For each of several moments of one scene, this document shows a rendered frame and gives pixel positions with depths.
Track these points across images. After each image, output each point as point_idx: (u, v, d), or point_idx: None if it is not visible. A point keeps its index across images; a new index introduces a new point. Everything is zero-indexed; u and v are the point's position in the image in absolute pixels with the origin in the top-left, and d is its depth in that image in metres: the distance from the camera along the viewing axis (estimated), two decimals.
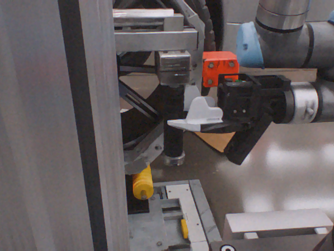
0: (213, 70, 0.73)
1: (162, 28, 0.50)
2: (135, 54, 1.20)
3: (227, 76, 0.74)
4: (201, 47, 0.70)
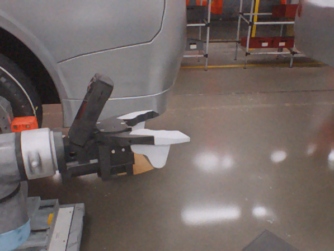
0: (17, 129, 1.34)
1: None
2: None
3: None
4: (6, 118, 1.31)
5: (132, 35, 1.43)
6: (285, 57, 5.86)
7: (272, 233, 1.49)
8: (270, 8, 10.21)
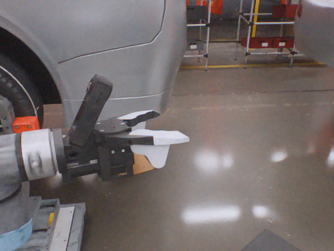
0: (19, 129, 1.34)
1: None
2: None
3: None
4: (8, 118, 1.32)
5: (132, 35, 1.44)
6: (285, 57, 5.87)
7: (272, 233, 1.49)
8: (270, 8, 10.22)
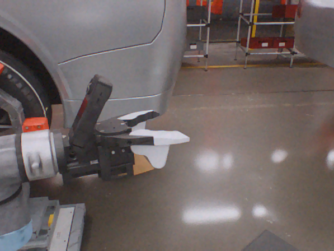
0: (29, 130, 1.34)
1: None
2: (7, 117, 1.64)
3: None
4: (18, 119, 1.31)
5: (132, 36, 1.44)
6: (285, 57, 5.87)
7: (272, 233, 1.49)
8: (270, 8, 10.21)
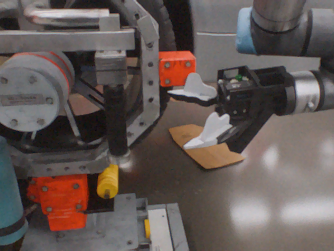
0: (169, 70, 0.73)
1: (100, 28, 0.51)
2: None
3: (184, 76, 0.75)
4: (156, 47, 0.71)
5: None
6: None
7: None
8: None
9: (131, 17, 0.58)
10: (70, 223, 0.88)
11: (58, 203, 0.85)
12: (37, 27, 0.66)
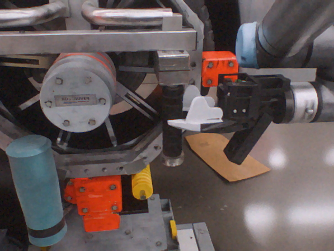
0: (212, 70, 0.73)
1: (161, 28, 0.50)
2: (125, 79, 0.92)
3: (226, 76, 0.74)
4: (200, 47, 0.70)
5: None
6: None
7: None
8: None
9: None
10: (104, 224, 0.88)
11: (94, 204, 0.84)
12: (83, 27, 0.65)
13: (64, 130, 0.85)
